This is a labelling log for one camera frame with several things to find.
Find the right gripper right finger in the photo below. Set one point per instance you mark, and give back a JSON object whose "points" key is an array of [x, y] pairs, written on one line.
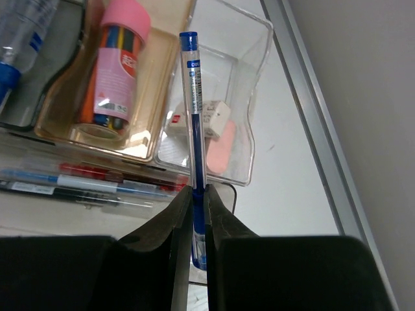
{"points": [[231, 285]]}

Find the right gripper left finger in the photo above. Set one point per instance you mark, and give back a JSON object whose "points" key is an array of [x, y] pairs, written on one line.
{"points": [[155, 260]]}

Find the red gel pen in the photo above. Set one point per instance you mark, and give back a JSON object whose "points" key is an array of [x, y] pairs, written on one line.
{"points": [[172, 184]]}

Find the pink pencil sharpener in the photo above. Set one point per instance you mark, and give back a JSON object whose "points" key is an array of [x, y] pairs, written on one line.
{"points": [[219, 150]]}

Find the black blue gel pen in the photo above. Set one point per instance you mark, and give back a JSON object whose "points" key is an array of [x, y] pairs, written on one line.
{"points": [[69, 195]]}

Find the thin blue refill pen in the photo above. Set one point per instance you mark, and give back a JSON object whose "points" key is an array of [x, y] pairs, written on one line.
{"points": [[87, 183]]}

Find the white eraser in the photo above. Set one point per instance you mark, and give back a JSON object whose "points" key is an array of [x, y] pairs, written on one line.
{"points": [[215, 116]]}

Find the blue ballpoint pen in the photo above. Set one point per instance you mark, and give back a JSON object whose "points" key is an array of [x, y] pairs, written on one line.
{"points": [[192, 89]]}

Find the white correction fluid bottle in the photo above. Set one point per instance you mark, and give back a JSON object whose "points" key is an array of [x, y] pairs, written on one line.
{"points": [[24, 25]]}

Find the aluminium rail right side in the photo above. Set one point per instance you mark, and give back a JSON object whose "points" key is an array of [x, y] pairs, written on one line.
{"points": [[333, 169]]}

